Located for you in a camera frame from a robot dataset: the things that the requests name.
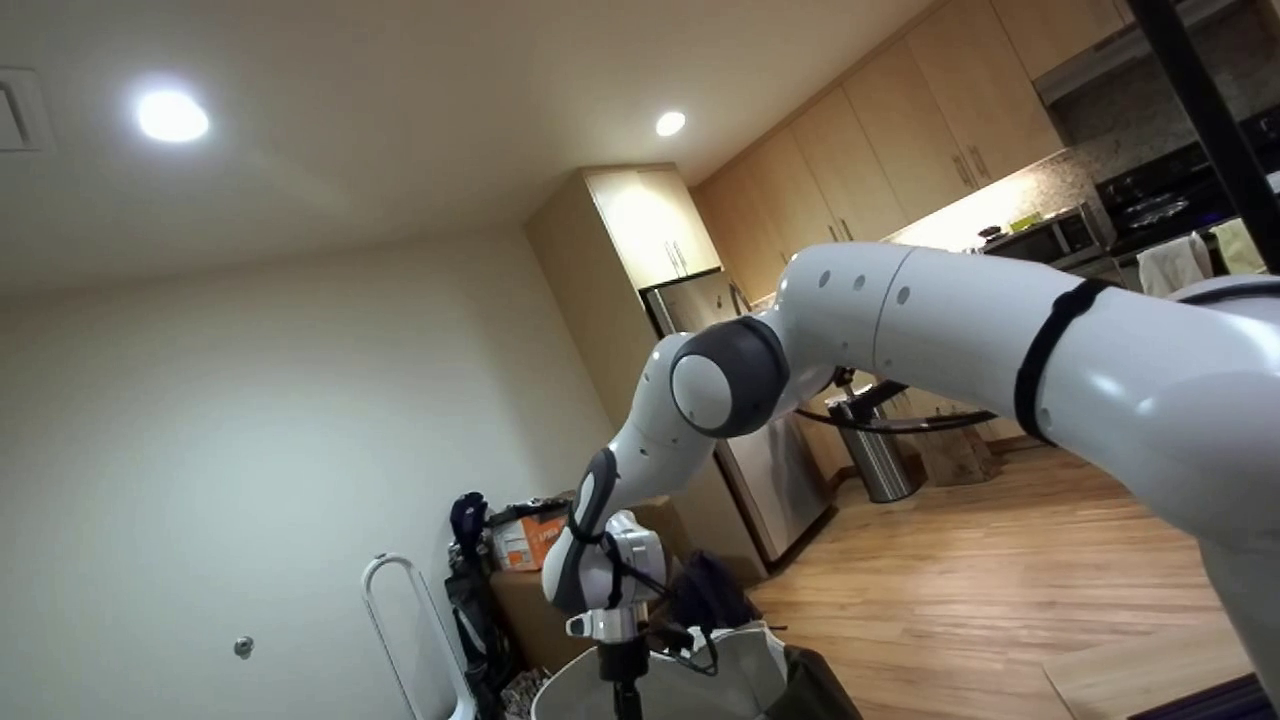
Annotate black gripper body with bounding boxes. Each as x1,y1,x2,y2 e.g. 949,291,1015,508
595,640,652,720

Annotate black golf bag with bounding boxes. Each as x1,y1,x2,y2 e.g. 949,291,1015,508
438,489,522,712

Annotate brown paper bag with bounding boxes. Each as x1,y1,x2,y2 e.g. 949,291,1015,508
911,426,999,489

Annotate brown cardboard box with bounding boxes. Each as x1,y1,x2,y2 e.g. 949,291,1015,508
482,495,684,678

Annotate dark blue backpack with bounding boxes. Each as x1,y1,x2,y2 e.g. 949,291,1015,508
661,554,769,636

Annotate orange packages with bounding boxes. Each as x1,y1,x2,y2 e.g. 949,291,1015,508
486,506,575,576

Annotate dark green garment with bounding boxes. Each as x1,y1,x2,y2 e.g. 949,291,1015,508
765,646,864,720

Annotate stainless steel refrigerator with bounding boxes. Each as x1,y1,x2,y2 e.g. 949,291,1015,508
638,269,836,573

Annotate steel trash can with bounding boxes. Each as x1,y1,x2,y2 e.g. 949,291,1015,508
836,395,922,508

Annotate tall wooden fridge cabinet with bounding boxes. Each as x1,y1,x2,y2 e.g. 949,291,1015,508
522,162,772,576

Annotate dark purple mat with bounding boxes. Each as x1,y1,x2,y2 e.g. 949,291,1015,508
1131,672,1280,720

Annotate steel microwave oven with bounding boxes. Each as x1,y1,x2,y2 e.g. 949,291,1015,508
982,197,1114,269

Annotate hanging kitchen towels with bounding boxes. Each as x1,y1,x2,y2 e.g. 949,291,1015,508
1136,215,1273,299

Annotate large round ceiling light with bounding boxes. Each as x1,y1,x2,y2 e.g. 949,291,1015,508
127,78,217,152

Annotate black oven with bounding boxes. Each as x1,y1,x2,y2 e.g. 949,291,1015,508
1091,103,1280,256

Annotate black metal pole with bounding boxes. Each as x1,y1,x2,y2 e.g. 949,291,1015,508
1126,0,1280,277

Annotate wooden kitchen wall cabinets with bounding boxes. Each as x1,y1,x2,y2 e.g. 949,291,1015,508
693,0,1136,303

